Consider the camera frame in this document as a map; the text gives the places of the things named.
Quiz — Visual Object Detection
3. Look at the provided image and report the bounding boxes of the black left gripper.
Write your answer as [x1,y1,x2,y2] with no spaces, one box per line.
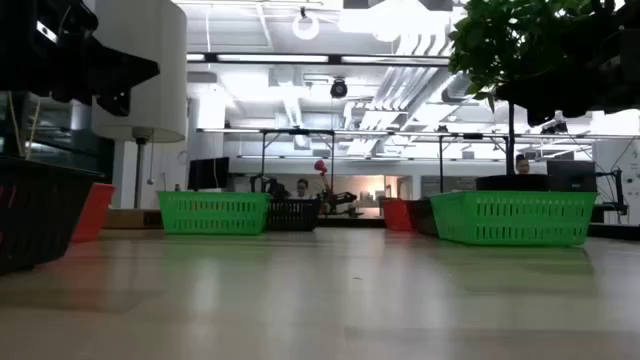
[0,0,161,118]

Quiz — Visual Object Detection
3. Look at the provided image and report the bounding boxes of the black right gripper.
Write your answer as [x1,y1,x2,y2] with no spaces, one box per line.
[496,0,640,127]

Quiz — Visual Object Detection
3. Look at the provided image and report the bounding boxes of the green plastic mesh basket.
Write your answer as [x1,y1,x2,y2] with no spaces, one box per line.
[158,190,272,236]
[429,189,599,247]

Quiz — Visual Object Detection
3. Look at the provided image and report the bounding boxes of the red plastic mesh basket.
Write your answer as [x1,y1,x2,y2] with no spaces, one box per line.
[381,197,415,232]
[71,182,118,244]

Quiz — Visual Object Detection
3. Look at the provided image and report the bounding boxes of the black plastic mesh basket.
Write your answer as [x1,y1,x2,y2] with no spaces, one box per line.
[0,155,106,275]
[267,198,322,233]

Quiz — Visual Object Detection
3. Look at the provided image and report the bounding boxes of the white shade table lamp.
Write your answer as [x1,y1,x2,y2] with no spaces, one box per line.
[91,0,188,230]

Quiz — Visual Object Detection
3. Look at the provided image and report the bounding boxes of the green plant in black pot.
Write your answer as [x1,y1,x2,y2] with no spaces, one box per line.
[447,0,609,193]

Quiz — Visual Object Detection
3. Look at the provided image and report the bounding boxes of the black computer monitor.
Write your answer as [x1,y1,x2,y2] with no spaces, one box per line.
[187,156,231,192]
[546,159,598,194]

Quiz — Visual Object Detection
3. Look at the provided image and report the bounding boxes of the black round ceiling fixture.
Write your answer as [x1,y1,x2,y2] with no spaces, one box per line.
[329,76,349,100]

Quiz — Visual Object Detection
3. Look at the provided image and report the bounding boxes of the black ceiling light track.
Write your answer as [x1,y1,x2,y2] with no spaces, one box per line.
[186,51,451,67]

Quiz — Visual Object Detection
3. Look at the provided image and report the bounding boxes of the thin yellow cord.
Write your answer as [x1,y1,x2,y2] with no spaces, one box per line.
[24,98,42,162]

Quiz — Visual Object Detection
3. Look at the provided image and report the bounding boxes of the black metal frame stand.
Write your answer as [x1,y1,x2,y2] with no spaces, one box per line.
[437,132,514,194]
[258,128,337,194]

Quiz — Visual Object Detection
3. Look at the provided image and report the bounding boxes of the thin pale cord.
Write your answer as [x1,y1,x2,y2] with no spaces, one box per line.
[6,91,24,157]

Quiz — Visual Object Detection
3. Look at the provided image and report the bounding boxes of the white ring ceiling light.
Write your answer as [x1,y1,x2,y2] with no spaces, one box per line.
[291,6,321,42]

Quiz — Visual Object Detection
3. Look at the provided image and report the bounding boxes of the black table edge rail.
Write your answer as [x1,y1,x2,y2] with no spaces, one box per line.
[314,215,640,240]

